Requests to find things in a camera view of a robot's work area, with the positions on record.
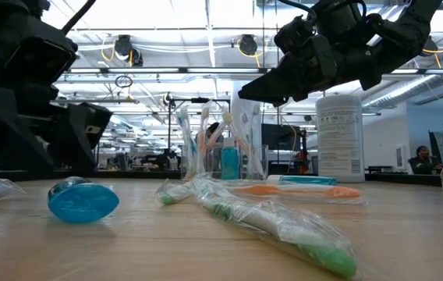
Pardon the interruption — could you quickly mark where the yellow cable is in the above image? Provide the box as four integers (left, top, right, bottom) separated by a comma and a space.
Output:
279, 115, 299, 165

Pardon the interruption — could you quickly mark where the blue toothbrush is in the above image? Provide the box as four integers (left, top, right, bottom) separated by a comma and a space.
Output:
176, 105, 199, 179

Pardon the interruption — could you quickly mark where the red equipment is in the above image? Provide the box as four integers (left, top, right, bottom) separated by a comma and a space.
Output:
291, 150, 312, 175

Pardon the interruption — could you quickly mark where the blue mouthwash bottle white cap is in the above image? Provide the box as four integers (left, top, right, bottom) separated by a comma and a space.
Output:
220, 137, 241, 180
47, 176, 120, 225

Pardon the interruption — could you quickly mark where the black camera stand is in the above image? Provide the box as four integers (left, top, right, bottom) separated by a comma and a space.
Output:
165, 93, 222, 173

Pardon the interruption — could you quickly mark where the green toothbrush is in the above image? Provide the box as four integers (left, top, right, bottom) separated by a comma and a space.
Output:
154, 178, 197, 207
190, 177, 359, 279

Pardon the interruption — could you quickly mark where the black ceiling cord reel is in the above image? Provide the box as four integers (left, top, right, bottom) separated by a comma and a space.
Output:
112, 34, 144, 67
238, 34, 260, 56

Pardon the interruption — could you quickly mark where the white wipes canister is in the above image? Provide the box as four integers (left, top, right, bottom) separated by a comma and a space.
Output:
314, 94, 366, 183

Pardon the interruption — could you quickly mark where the person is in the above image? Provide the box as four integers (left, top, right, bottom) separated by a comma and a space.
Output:
196, 121, 226, 157
407, 144, 443, 176

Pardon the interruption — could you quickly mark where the large black screen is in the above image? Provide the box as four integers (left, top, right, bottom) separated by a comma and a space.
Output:
260, 123, 303, 151

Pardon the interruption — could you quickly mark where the purple toothbrush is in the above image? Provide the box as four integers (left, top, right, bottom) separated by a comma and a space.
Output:
244, 101, 268, 180

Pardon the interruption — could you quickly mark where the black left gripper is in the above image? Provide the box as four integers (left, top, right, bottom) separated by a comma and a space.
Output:
0, 23, 113, 173

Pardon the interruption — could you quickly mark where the clear plastic toothbrush holder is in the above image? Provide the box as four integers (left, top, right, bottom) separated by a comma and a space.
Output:
178, 99, 269, 181

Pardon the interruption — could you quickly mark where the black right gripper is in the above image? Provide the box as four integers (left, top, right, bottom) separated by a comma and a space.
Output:
238, 0, 382, 107

